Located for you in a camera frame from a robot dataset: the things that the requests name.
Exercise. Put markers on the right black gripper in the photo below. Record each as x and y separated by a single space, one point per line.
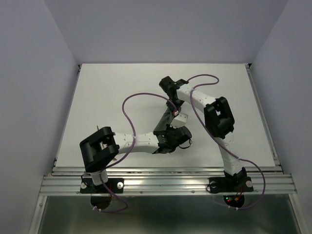
178 107

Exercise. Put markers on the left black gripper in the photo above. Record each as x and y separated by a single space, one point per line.
167 128

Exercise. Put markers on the grey cloth napkin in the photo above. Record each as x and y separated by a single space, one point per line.
165 121

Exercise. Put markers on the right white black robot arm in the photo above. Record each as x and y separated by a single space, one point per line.
218 123

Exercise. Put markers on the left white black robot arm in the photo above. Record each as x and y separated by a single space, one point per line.
100 148

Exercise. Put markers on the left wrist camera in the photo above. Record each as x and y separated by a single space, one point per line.
179 121

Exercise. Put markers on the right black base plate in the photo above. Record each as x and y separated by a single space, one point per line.
230 183

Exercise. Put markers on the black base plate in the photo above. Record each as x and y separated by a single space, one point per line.
230 183
114 184

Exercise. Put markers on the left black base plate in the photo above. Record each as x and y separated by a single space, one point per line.
114 184

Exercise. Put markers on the aluminium right side rail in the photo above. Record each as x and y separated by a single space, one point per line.
263 119

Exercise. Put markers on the aluminium rail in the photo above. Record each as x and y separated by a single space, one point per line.
167 181
263 119

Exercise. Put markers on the aluminium front rail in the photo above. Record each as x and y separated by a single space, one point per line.
167 181

